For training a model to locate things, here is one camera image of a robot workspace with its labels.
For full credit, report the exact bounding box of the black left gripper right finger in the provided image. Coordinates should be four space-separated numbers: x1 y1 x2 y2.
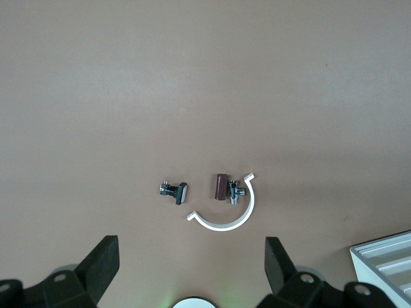
258 236 344 308

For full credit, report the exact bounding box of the black square push button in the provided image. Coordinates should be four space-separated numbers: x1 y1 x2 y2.
159 181 189 207

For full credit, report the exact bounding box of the white drawer cabinet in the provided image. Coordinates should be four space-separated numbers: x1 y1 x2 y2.
349 230 411 308

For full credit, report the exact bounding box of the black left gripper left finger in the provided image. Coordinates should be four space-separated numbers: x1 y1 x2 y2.
19 235 120 308

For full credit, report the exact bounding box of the brown table cover sheet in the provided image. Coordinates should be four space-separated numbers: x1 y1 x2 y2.
0 0 411 308

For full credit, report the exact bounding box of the white curved plastic clamp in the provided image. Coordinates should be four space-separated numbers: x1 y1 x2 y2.
186 172 257 232

